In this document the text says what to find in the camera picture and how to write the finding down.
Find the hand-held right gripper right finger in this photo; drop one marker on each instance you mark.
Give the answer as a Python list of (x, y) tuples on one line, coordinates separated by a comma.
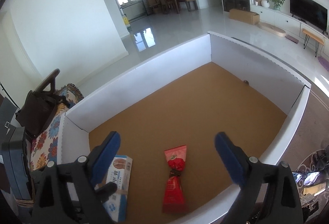
[(230, 159)]

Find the yellow bottle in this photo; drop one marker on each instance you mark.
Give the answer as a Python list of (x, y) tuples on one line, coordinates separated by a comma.
[(126, 22)]

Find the white round vase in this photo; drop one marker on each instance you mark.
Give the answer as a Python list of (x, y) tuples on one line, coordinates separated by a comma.
[(265, 3)]

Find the white television cabinet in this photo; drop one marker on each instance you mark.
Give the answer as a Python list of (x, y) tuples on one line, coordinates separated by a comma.
[(280, 16)]

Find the black hard case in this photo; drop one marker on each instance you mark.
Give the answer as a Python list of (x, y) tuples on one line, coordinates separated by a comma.
[(18, 162)]

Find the white cardboard box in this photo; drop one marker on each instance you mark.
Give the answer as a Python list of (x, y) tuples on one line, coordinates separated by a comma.
[(180, 100)]

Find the floral printed cloth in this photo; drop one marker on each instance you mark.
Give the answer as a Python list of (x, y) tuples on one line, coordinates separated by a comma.
[(48, 141)]

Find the blue white medicine box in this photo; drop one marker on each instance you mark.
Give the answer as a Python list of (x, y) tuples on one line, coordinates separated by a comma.
[(122, 175)]

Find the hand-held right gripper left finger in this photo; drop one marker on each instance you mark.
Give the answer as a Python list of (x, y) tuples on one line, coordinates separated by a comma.
[(105, 157)]

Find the brown cardboard carton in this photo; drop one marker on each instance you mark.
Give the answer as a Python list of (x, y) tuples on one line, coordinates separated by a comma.
[(243, 16)]

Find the wooden bench black legs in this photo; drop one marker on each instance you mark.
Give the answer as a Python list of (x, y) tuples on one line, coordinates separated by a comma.
[(312, 34)]

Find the green potted plant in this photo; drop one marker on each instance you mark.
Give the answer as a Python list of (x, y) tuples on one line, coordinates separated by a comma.
[(275, 0)]

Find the purple floor mat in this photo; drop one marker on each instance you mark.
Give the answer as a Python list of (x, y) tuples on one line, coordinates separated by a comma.
[(323, 63)]

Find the dark flat floor scale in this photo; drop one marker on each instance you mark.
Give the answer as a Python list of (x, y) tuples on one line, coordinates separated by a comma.
[(292, 39)]

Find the black flat television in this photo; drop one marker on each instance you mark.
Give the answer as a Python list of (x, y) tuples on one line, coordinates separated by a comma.
[(308, 10)]

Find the round beige floor cushion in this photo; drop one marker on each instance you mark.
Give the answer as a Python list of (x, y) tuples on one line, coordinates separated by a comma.
[(272, 29)]

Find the red foil candy packet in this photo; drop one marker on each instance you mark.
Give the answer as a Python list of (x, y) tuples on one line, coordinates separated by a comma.
[(174, 162)]

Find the wooden dining table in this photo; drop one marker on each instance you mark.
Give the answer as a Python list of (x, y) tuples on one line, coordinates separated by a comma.
[(167, 0)]

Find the brown leather handbag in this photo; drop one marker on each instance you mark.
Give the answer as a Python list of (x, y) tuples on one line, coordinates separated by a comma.
[(38, 110)]

